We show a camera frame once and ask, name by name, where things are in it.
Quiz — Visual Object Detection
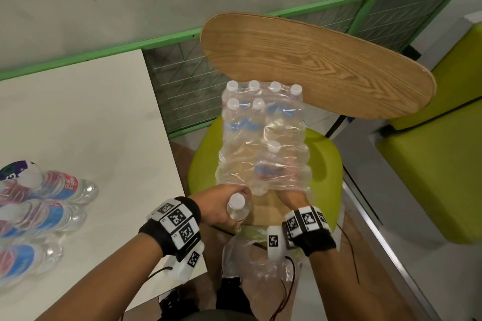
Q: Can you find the person's right hand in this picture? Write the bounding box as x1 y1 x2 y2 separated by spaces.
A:
278 188 312 217

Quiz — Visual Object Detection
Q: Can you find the person's left hand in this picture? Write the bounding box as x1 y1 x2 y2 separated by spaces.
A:
189 185 253 233

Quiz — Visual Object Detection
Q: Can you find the clear water bottle white cap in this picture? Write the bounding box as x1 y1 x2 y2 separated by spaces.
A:
226 193 251 223

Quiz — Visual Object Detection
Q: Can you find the shrink-wrapped pack of water bottles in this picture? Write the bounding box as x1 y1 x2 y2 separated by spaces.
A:
215 80 314 198

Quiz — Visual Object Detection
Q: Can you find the person's right forearm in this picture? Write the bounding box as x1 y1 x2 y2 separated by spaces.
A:
303 247 405 321

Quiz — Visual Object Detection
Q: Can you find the person's left forearm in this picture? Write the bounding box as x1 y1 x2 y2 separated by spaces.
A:
36 232 181 321

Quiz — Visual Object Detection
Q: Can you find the loose clear plastic wrap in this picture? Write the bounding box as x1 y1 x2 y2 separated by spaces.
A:
221 227 304 297

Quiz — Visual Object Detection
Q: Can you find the black wristband with marker tags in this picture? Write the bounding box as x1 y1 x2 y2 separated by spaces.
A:
266 206 337 262
138 197 206 284

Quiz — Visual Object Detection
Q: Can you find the green chair seat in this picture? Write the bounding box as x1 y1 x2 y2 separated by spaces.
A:
187 115 344 233

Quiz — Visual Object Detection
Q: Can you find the black shoe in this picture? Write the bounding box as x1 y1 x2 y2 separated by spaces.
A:
215 276 255 317
157 288 201 321

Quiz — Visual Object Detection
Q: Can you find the green framed mesh partition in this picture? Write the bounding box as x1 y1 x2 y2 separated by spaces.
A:
0 0 479 140

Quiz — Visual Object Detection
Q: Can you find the wooden chair backrest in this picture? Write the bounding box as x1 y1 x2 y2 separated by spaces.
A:
200 12 437 120

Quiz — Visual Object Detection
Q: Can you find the water bottle red blue label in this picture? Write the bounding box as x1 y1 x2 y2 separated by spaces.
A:
0 200 88 239
23 170 99 205
0 241 64 289

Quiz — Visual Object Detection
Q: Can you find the green cushioned bench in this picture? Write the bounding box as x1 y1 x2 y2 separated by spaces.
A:
376 23 482 246

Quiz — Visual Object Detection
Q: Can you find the purple white bottle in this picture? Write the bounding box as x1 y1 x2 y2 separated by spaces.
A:
0 160 43 190

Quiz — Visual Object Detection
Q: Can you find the red and black cable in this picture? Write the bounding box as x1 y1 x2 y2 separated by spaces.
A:
269 256 297 321

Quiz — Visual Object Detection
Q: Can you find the thin black cable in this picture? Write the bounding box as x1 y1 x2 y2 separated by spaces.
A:
336 222 361 284

